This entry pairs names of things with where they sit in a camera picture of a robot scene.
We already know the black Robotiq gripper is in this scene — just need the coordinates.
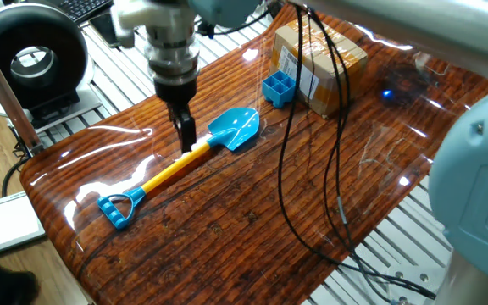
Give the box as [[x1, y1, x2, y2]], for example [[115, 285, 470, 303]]
[[153, 75, 198, 153]]

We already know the blue yellow toy shovel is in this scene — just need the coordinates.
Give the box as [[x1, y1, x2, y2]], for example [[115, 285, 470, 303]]
[[96, 107, 261, 232]]

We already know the blue plastic building block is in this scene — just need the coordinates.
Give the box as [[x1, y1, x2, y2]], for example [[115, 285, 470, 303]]
[[261, 69, 300, 109]]

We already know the wood-grain table mat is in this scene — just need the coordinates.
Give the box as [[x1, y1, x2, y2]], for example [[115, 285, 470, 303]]
[[19, 3, 488, 305]]

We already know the black smartphone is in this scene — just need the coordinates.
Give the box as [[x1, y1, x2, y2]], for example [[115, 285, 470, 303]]
[[88, 12, 122, 49]]

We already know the black keyboard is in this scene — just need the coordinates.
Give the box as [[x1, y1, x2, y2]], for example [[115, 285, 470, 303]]
[[55, 0, 114, 25]]

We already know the taped cardboard box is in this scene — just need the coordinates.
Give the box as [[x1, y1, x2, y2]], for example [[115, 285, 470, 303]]
[[269, 19, 369, 119]]

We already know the white flat board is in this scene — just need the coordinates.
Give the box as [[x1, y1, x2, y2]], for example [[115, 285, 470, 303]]
[[0, 191, 47, 263]]

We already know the white ring light base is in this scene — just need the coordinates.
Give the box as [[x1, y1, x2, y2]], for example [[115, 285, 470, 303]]
[[0, 75, 103, 135]]

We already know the thick black cable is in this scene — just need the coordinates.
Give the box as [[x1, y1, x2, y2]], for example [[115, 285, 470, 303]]
[[277, 3, 438, 300]]

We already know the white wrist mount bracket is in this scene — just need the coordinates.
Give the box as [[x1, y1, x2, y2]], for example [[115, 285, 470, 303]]
[[110, 0, 197, 48]]

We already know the thin black cable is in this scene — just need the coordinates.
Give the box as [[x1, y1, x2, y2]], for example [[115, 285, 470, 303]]
[[305, 8, 317, 179]]

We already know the brown metal post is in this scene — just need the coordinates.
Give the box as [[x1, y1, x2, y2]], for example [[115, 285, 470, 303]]
[[0, 25, 45, 156]]

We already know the black cable with grey sleeve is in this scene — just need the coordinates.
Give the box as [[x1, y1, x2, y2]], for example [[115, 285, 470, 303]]
[[322, 25, 396, 305]]

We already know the black floor cable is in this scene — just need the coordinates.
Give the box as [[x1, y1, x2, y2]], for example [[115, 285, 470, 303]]
[[0, 126, 33, 198]]

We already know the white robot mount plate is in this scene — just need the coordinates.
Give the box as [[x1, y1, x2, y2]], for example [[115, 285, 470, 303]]
[[385, 264, 448, 305]]

